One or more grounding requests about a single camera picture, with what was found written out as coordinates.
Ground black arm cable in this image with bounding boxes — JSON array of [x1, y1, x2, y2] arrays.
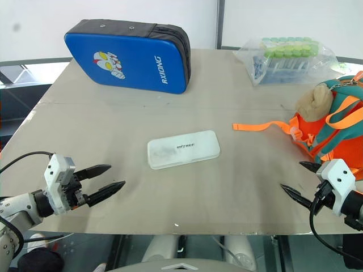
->
[[309, 182, 363, 263], [0, 151, 54, 174]]

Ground grey vertical post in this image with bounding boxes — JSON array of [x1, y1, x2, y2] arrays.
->
[[216, 0, 226, 49]]

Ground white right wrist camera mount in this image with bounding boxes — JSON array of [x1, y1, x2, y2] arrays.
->
[[315, 158, 357, 218]]

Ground white rounded robot leg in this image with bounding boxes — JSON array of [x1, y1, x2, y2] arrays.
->
[[141, 235, 183, 263], [223, 235, 258, 270]]

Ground dark metal frame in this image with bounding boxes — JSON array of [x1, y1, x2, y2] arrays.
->
[[0, 57, 73, 86]]

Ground blue cartoon print pad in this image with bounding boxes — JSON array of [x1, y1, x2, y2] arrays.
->
[[64, 19, 192, 95]]

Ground white plastic box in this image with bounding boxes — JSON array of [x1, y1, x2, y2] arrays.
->
[[146, 130, 221, 171]]

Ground black rounded shape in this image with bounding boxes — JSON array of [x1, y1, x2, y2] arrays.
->
[[17, 247, 65, 272]]

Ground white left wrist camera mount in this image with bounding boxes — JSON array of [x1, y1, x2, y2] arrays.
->
[[43, 154, 77, 215]]

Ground beige plush toy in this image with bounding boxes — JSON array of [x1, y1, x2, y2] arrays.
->
[[295, 84, 335, 123]]

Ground grey robot torso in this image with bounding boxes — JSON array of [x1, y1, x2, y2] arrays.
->
[[109, 257, 253, 272]]

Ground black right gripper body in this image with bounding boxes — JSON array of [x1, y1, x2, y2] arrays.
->
[[313, 181, 337, 213]]

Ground orange and green backpack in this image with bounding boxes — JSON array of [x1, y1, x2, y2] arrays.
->
[[232, 70, 363, 182]]

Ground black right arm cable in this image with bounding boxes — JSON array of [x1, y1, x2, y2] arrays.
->
[[309, 182, 363, 263]]

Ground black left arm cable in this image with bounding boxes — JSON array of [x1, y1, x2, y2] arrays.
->
[[0, 151, 54, 174]]

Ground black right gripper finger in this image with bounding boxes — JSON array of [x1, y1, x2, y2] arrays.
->
[[280, 183, 316, 213], [298, 161, 323, 175]]

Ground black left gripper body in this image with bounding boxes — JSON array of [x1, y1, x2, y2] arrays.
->
[[60, 171, 89, 211]]

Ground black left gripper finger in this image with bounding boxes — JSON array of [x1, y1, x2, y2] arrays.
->
[[84, 180, 126, 208], [74, 164, 112, 180]]

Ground clear bag of green-capped tubes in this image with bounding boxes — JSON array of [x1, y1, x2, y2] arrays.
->
[[232, 36, 351, 86]]

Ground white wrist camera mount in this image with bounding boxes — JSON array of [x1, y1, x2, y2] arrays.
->
[[43, 154, 77, 215], [315, 158, 357, 218]]

